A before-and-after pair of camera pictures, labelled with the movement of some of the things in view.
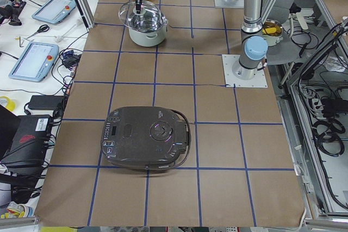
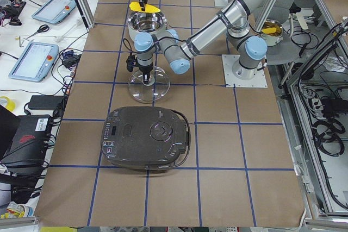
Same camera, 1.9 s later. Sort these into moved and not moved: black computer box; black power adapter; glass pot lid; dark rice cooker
Moved: glass pot lid
Not moved: black computer box; black power adapter; dark rice cooker
